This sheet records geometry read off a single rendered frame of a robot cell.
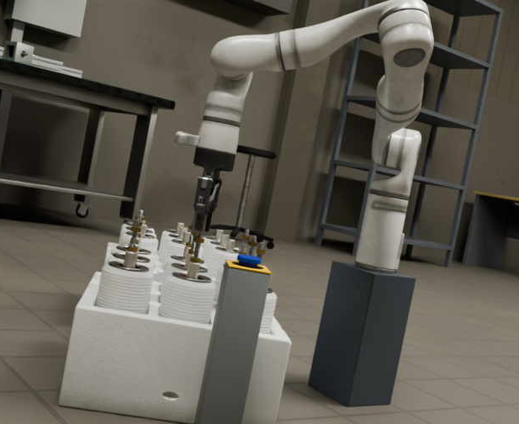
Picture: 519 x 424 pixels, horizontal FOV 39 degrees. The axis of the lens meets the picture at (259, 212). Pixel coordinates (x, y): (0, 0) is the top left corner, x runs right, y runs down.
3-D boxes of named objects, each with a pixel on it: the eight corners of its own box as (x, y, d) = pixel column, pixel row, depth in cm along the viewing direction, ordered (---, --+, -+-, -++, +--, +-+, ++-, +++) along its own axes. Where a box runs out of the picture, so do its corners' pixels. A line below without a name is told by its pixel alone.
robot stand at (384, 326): (349, 384, 181) (373, 265, 179) (390, 405, 170) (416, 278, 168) (306, 385, 172) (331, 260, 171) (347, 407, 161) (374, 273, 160)
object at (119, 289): (144, 362, 141) (161, 270, 140) (126, 373, 131) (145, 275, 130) (97, 351, 142) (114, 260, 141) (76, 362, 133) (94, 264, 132)
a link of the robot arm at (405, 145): (423, 134, 171) (409, 205, 172) (383, 126, 173) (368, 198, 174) (424, 129, 162) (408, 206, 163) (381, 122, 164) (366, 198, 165)
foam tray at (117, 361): (248, 373, 173) (262, 299, 172) (272, 437, 134) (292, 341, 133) (81, 348, 167) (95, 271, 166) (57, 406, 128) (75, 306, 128)
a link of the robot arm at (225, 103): (209, 123, 142) (198, 118, 133) (224, 44, 141) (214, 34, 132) (244, 129, 141) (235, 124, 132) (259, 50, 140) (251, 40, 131)
